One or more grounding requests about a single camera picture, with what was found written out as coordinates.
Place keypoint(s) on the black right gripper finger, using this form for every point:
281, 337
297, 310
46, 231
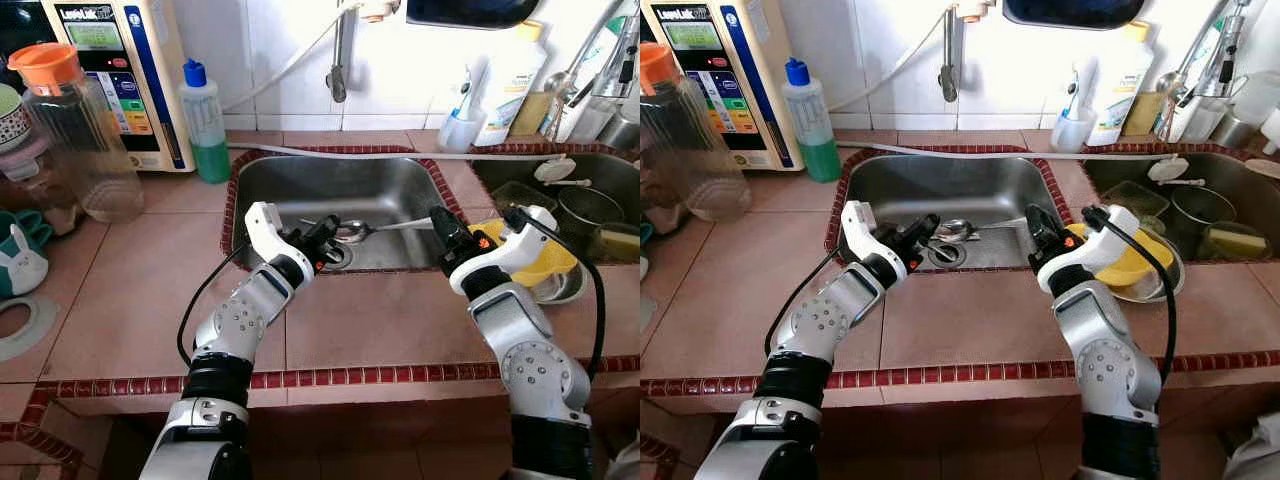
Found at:
444, 222
1038, 220

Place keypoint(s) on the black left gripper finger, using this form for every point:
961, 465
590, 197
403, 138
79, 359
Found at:
330, 225
930, 250
927, 225
334, 250

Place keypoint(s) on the steel spoon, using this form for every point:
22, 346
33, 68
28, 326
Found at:
352, 233
955, 231

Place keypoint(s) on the yellow plastic bowl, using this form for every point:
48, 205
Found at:
1140, 265
555, 270

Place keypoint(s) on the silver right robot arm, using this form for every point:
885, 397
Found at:
1100, 350
530, 350

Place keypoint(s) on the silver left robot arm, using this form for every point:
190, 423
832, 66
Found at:
240, 320
830, 320

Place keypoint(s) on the steel sink basin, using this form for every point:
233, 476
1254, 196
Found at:
300, 195
900, 195
610, 170
1250, 170

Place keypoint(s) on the square glass dish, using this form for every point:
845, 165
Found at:
520, 198
1135, 198

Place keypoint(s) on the translucent plastic brush cup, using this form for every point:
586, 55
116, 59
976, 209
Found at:
460, 132
1072, 132

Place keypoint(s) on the green soap bottle blue cap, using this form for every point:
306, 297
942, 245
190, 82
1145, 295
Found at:
210, 160
820, 160

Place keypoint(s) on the white sink plug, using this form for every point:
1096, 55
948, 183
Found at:
555, 168
1168, 168

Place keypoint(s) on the round steel pot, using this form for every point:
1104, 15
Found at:
1200, 210
590, 210

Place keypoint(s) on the white flexible tube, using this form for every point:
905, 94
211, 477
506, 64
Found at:
258, 98
865, 97

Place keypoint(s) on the white detergent bottle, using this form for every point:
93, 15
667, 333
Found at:
1120, 95
510, 95

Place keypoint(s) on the yellow green sponge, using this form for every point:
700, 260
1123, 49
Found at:
1240, 243
618, 245

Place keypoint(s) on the steel ladle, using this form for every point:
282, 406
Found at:
1170, 84
560, 84

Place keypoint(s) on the steel cup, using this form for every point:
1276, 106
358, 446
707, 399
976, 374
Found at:
622, 130
1235, 130

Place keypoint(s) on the beige water ionizer appliance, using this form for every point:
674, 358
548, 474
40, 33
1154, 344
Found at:
760, 100
150, 100

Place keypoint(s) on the clear jar orange lid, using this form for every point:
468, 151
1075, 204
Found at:
90, 160
700, 160

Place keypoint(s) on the pale wooden spatula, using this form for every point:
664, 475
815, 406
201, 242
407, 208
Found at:
1265, 168

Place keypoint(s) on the chrome sink faucet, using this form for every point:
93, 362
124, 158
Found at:
1235, 50
625, 55

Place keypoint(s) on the white dish rack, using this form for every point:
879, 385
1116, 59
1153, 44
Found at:
1272, 130

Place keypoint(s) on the teal cup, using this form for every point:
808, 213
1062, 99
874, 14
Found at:
42, 222

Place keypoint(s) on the white cloth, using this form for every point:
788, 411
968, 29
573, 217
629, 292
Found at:
628, 465
1255, 450

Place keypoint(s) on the clear glass jar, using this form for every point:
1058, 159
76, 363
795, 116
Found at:
30, 185

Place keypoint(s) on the green floral lidded bowl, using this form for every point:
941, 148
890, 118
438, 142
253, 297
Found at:
12, 120

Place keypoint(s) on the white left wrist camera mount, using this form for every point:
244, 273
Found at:
860, 228
262, 228

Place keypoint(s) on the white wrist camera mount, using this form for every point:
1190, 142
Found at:
520, 250
1105, 245
860, 228
262, 228

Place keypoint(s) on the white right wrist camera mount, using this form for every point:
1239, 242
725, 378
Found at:
520, 250
1105, 245

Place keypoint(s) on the grey wall tap spout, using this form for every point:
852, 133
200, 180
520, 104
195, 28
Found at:
338, 80
948, 80

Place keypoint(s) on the black rounded wall fixture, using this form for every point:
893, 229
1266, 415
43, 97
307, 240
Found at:
1075, 12
470, 12

